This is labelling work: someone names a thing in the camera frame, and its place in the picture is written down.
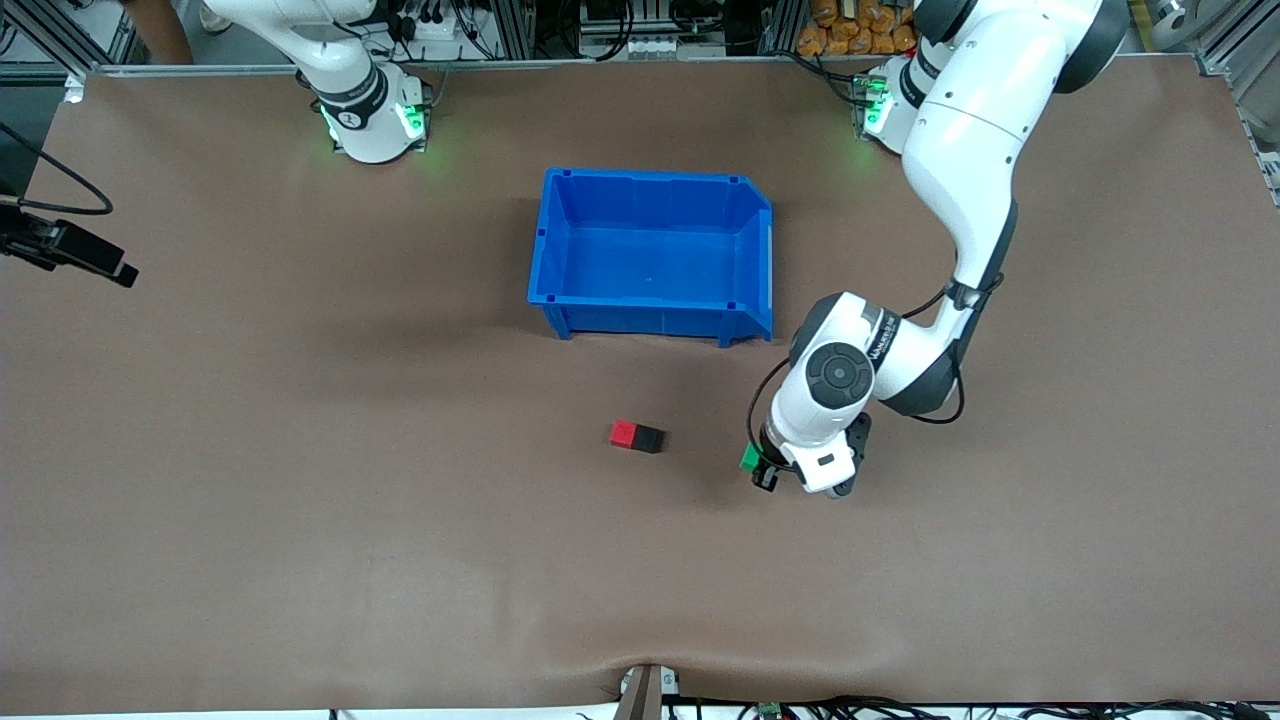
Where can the brown table clamp bracket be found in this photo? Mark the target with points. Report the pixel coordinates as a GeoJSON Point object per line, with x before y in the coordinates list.
{"type": "Point", "coordinates": [645, 695]}

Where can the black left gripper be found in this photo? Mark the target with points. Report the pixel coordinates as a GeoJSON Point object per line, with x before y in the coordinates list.
{"type": "Point", "coordinates": [768, 472]}

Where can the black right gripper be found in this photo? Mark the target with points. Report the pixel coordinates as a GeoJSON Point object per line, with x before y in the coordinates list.
{"type": "Point", "coordinates": [40, 245]}

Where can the aluminium frame strut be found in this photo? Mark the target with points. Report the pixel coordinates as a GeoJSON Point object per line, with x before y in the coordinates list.
{"type": "Point", "coordinates": [1260, 100]}
{"type": "Point", "coordinates": [50, 30]}

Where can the small red cube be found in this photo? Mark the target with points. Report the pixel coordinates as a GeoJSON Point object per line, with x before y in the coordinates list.
{"type": "Point", "coordinates": [624, 433]}

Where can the orange knobbly objects pile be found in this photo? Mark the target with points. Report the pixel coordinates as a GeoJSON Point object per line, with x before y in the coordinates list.
{"type": "Point", "coordinates": [850, 30]}

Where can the small green circuit board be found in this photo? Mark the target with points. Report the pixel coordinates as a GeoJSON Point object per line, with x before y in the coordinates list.
{"type": "Point", "coordinates": [770, 712]}

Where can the person bare limb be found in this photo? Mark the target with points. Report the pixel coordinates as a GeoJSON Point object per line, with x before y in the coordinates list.
{"type": "Point", "coordinates": [160, 30]}

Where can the white power strip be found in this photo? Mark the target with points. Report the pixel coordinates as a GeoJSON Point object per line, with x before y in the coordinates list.
{"type": "Point", "coordinates": [425, 25]}

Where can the blue plastic storage bin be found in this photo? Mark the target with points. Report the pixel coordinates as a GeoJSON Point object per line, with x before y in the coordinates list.
{"type": "Point", "coordinates": [650, 260]}

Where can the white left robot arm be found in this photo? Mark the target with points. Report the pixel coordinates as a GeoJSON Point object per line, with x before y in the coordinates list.
{"type": "Point", "coordinates": [960, 130]}

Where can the small green cube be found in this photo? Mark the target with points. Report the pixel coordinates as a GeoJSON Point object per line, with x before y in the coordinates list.
{"type": "Point", "coordinates": [750, 457]}

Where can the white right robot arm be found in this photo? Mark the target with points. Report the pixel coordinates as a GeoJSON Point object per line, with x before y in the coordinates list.
{"type": "Point", "coordinates": [365, 130]}

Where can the brown table mat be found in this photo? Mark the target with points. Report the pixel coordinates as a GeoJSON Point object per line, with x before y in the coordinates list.
{"type": "Point", "coordinates": [640, 580]}

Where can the metal table edge rail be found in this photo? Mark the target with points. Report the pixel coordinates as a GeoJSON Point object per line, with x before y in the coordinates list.
{"type": "Point", "coordinates": [600, 62]}

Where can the small black cube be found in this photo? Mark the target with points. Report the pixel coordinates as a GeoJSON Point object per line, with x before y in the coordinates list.
{"type": "Point", "coordinates": [650, 440]}

